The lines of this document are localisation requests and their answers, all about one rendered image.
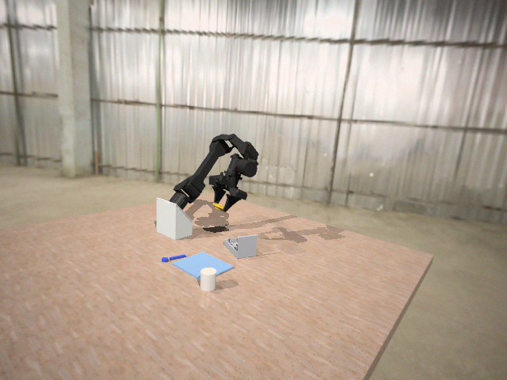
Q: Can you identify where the white cylinder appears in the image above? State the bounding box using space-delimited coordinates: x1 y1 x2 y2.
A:
200 268 216 291

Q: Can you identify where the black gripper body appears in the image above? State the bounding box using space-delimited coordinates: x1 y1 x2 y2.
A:
213 169 247 200

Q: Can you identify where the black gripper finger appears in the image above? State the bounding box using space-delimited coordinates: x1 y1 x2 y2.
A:
212 186 226 204
223 194 241 212

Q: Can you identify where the light blue flat mat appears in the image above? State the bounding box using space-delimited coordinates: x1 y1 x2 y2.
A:
173 252 234 280

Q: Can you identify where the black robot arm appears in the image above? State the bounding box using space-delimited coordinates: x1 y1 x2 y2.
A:
169 134 259 210

